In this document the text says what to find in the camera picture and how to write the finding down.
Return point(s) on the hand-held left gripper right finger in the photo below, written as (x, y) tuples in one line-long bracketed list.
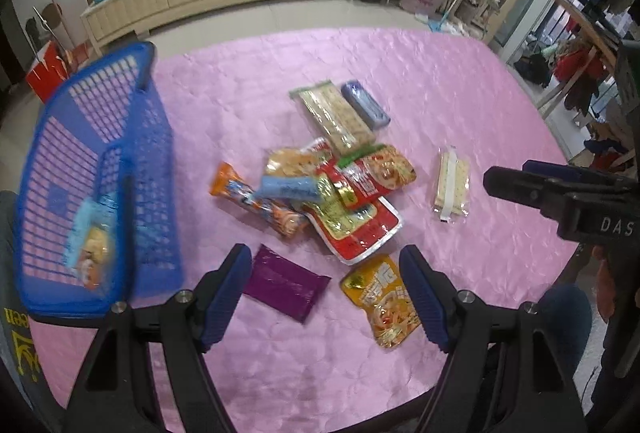
[(425, 298)]

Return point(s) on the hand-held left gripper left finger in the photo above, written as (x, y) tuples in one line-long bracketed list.
[(227, 298)]

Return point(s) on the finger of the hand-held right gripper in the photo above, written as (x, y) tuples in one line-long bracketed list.
[(520, 188), (550, 169)]

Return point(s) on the yellow noodle snack packet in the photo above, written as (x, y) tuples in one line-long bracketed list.
[(372, 293)]

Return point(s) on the white cracker packet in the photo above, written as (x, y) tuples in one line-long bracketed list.
[(450, 183)]

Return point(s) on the large red silver-edged packet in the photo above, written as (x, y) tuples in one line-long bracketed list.
[(370, 233)]

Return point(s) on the orange sausage packet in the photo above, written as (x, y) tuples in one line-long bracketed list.
[(235, 190)]

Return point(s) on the light blue snack packet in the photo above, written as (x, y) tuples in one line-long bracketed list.
[(82, 228), (287, 188)]

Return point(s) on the red noodle snack packet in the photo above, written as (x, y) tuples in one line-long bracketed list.
[(385, 170)]

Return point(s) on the blue plastic basket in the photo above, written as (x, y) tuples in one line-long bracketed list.
[(150, 173)]

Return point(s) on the gold foil snack packet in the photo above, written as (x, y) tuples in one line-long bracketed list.
[(295, 160)]

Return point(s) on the person's right hand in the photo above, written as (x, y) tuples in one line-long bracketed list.
[(605, 283)]

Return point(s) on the black bag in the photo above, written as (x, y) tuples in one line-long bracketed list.
[(532, 70)]

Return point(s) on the red garment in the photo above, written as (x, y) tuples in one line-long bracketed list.
[(575, 65)]

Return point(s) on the pink quilted tablecloth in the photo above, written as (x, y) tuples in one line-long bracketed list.
[(300, 378)]

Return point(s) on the person's blue trouser leg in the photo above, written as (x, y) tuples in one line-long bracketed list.
[(567, 328)]

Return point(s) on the beige pictured snack packet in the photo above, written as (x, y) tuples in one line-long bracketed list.
[(95, 258)]

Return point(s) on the wooden clothes rack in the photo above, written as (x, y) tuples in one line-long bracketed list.
[(595, 35)]

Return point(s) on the blue purple snack packet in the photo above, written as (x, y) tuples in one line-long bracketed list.
[(362, 103)]

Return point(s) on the long clear cracker packet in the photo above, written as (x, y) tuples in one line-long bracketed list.
[(330, 113)]

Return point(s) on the dark cloth yellow print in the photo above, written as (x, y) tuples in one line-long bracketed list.
[(15, 338)]

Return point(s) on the red cardboard box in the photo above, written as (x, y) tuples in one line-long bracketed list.
[(47, 73)]

